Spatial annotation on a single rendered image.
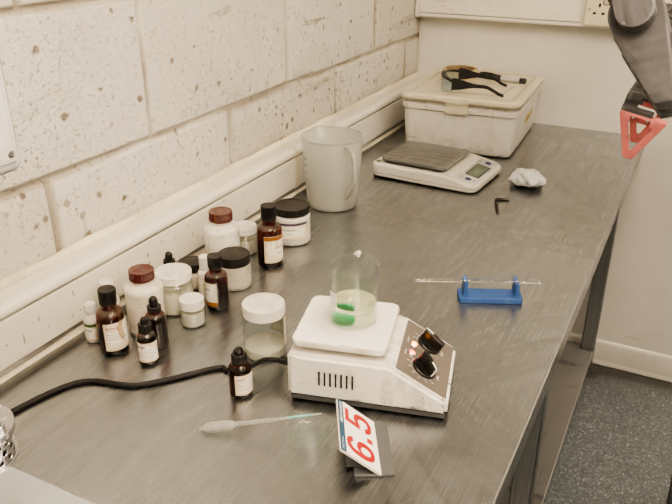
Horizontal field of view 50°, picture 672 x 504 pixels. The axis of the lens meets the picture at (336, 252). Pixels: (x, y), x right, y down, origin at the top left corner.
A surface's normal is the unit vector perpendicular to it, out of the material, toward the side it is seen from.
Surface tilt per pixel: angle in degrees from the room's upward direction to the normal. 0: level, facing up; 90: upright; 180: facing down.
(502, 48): 90
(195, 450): 0
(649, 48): 66
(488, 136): 93
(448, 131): 93
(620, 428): 0
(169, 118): 90
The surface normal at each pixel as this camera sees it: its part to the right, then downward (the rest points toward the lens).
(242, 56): 0.89, 0.19
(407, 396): -0.22, 0.42
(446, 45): -0.45, 0.38
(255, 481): 0.00, -0.90
